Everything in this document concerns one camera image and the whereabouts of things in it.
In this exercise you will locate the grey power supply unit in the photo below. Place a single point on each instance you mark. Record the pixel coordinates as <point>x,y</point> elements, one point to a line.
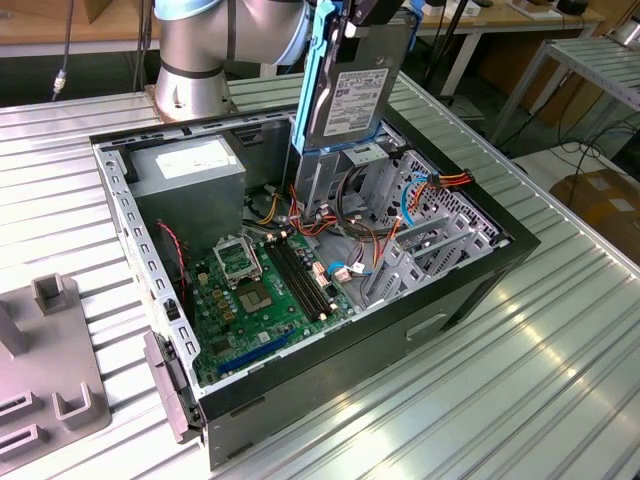
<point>190,210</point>

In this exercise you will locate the grey parts rack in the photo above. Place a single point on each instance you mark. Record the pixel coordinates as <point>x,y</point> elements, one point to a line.
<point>50,350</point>

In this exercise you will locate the metal drive cage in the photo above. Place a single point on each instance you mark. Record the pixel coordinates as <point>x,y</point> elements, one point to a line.
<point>320,180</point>

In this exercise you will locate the blue expansion slot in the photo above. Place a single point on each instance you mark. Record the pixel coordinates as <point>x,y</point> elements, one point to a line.
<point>255,352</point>

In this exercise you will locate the green motherboard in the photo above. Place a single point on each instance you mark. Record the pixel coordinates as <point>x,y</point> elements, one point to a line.
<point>280,325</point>

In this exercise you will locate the black PC case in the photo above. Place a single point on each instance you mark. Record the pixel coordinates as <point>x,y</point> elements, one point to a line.
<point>350,360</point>

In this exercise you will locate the white plug connector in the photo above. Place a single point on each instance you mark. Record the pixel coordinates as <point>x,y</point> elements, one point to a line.
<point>341,276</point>

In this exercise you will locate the silver metal cylinder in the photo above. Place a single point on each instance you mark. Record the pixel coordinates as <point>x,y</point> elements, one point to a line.
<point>630,30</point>

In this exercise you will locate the hard disk blue carrier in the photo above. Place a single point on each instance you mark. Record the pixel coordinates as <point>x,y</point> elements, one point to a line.
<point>355,100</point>

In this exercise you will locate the wooden desk white legs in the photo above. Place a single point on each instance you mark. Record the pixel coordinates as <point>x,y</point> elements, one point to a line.
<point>500,20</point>

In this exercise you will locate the black case fan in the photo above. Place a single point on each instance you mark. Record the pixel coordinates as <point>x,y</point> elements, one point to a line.
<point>172,260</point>

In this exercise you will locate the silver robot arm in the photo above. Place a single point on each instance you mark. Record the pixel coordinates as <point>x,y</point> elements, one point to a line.
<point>190,50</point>

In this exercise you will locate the CPU socket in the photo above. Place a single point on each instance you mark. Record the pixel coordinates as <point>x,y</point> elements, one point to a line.
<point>255,299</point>

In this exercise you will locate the metal disk bay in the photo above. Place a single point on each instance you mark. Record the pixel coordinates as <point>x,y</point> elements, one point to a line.
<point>440,250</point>

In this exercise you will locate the black RAM slot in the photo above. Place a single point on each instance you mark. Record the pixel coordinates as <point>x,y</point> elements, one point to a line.
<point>295,286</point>
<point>308,276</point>

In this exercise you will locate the brown cardboard box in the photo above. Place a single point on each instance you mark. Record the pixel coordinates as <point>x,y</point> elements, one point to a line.
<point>600,200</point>

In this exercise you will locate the metal slat side table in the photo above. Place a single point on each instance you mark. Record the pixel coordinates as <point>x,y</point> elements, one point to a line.
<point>600,60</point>

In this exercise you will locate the grey case bezel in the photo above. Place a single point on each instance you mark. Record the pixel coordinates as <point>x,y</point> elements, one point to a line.
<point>167,380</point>

